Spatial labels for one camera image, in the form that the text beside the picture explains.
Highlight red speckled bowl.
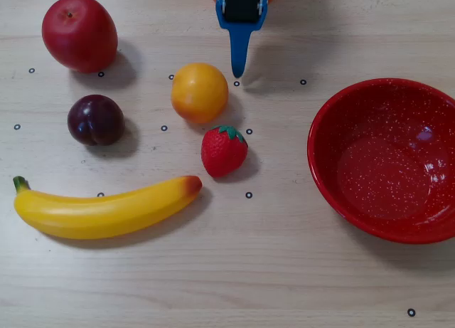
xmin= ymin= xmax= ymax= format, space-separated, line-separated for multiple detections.
xmin=306 ymin=78 xmax=455 ymax=245

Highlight yellow orange round fruit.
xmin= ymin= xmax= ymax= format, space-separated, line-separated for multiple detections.
xmin=170 ymin=62 xmax=230 ymax=125

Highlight yellow banana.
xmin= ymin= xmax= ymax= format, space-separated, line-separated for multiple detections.
xmin=12 ymin=175 xmax=203 ymax=240

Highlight red apple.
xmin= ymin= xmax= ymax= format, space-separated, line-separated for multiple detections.
xmin=41 ymin=0 xmax=119 ymax=74

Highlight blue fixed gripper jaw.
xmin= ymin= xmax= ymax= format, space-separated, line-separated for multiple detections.
xmin=229 ymin=29 xmax=256 ymax=80

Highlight dark purple plum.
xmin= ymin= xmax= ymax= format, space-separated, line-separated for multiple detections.
xmin=67 ymin=94 xmax=126 ymax=147

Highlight blue gripper body black servo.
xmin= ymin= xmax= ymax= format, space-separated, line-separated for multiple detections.
xmin=215 ymin=0 xmax=269 ymax=33

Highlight red strawberry with green leaves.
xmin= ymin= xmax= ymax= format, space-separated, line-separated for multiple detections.
xmin=200 ymin=125 xmax=249 ymax=179

